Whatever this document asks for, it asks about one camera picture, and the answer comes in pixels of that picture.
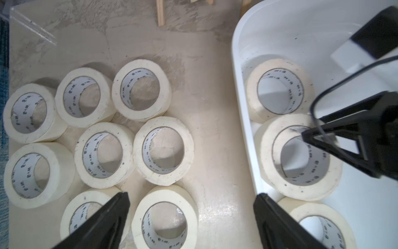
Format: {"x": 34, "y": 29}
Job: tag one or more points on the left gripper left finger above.
{"x": 95, "y": 220}

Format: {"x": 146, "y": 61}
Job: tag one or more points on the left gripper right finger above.
{"x": 278, "y": 230}

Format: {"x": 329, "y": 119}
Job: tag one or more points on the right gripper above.
{"x": 376, "y": 135}

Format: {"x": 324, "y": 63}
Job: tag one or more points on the masking tape roll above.
{"x": 104, "y": 155}
{"x": 38, "y": 174}
{"x": 18, "y": 115}
{"x": 163, "y": 150}
{"x": 278, "y": 87}
{"x": 292, "y": 166}
{"x": 326, "y": 224}
{"x": 141, "y": 90}
{"x": 84, "y": 97}
{"x": 166, "y": 218}

